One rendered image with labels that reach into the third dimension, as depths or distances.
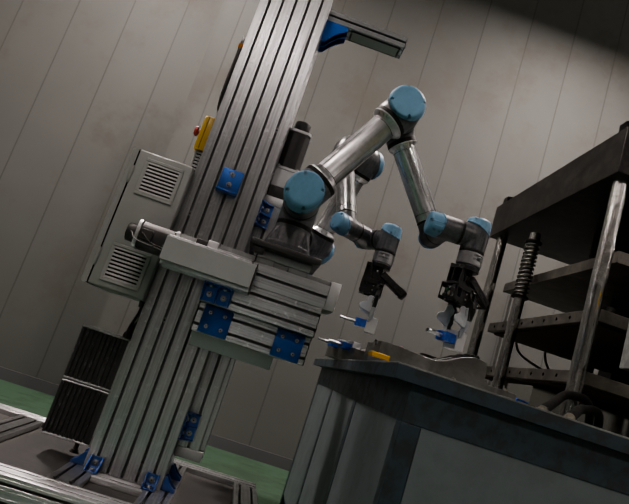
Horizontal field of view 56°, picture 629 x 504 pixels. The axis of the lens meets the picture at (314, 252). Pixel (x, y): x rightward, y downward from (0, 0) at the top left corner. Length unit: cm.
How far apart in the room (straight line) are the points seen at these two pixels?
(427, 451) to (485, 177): 385
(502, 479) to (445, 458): 14
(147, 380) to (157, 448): 21
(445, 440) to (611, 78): 485
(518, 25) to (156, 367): 463
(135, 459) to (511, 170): 401
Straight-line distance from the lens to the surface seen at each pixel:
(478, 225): 183
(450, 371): 211
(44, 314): 475
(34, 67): 528
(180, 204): 201
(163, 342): 199
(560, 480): 160
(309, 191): 171
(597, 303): 248
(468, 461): 151
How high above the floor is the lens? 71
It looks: 11 degrees up
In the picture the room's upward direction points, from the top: 18 degrees clockwise
